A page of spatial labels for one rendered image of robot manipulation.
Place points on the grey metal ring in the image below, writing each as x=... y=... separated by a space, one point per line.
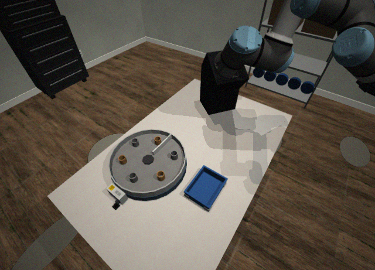
x=133 y=175
x=135 y=142
x=175 y=155

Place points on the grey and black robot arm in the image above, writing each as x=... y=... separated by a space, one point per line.
x=354 y=47

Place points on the bronze bushing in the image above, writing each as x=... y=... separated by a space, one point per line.
x=122 y=159
x=160 y=173
x=157 y=140

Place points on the blue open crate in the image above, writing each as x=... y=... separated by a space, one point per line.
x=205 y=187

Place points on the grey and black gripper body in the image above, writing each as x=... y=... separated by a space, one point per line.
x=365 y=87

